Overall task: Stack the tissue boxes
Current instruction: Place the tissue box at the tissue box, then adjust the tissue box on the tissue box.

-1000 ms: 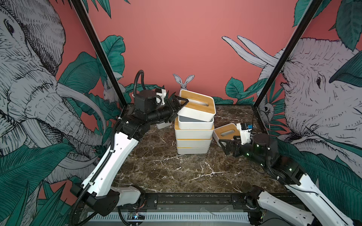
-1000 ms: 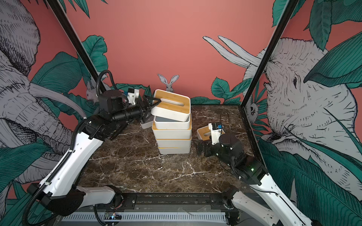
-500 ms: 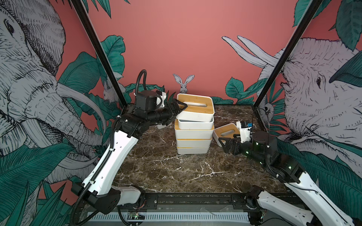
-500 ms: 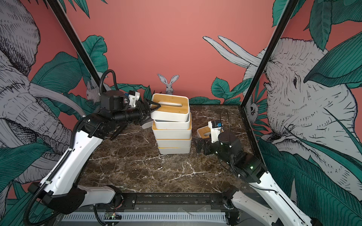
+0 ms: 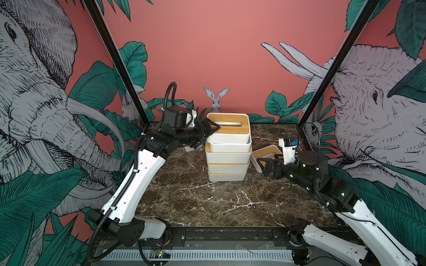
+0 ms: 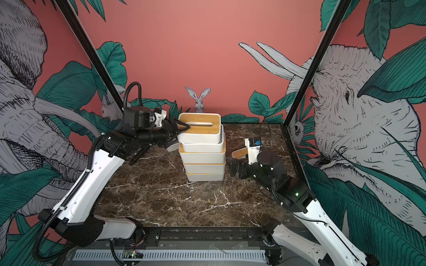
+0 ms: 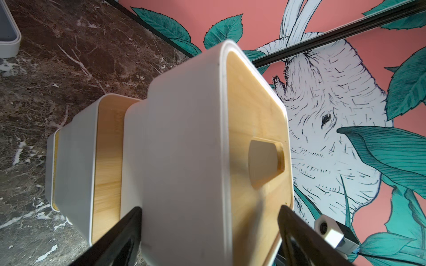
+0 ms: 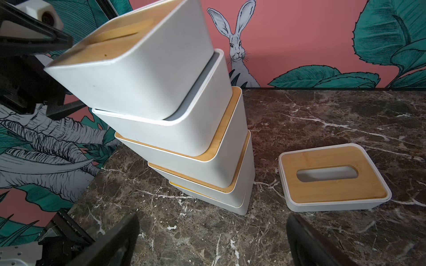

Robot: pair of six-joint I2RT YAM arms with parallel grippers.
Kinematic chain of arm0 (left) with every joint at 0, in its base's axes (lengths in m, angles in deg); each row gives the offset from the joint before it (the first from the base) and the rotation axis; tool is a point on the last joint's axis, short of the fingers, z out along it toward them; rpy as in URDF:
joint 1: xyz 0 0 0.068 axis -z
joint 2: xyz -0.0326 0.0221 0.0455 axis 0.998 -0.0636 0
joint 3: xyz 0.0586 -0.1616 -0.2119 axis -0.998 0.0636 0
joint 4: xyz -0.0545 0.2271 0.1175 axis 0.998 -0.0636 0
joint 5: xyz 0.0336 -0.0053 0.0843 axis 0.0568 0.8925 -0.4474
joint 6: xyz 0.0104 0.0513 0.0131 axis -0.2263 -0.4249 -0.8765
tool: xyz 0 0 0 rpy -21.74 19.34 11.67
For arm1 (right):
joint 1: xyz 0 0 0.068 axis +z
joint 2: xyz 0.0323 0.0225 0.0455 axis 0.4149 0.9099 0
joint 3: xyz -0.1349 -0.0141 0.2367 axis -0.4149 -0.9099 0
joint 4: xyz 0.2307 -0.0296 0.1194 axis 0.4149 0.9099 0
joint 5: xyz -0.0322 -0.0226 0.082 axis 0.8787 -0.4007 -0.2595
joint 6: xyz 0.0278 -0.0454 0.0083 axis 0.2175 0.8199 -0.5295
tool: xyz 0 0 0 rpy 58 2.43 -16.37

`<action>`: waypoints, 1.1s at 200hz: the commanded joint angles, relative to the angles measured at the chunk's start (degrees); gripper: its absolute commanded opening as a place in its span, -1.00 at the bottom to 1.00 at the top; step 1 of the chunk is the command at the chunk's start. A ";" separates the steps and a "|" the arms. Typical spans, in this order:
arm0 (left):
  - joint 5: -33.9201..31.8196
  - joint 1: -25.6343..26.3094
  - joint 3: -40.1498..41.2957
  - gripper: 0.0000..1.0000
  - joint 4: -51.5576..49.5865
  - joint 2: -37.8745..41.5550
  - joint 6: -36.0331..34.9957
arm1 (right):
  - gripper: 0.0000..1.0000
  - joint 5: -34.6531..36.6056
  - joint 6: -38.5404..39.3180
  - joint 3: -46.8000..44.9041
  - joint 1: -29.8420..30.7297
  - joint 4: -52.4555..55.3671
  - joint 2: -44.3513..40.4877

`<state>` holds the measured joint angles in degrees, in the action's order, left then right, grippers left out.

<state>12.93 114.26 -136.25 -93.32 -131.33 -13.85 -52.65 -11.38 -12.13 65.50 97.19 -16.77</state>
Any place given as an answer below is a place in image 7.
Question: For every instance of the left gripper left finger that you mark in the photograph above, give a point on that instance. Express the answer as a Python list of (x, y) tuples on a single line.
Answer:
[(119, 246)]

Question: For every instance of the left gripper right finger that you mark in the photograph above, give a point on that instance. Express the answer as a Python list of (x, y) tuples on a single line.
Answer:
[(302, 246)]

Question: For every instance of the large bamboo lid tissue box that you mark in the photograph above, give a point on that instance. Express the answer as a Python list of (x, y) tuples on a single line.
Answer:
[(50, 169)]

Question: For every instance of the edge bamboo tissue box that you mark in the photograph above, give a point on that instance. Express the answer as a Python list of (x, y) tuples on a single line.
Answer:
[(217, 164)]

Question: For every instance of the grey lid tissue box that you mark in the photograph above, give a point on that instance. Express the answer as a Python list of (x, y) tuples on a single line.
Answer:
[(10, 34), (133, 188)]

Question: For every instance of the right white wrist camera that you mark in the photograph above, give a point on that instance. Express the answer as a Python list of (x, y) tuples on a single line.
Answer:
[(337, 235)]

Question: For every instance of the right black frame post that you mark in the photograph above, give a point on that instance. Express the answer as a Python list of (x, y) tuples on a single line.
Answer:
[(389, 15)]

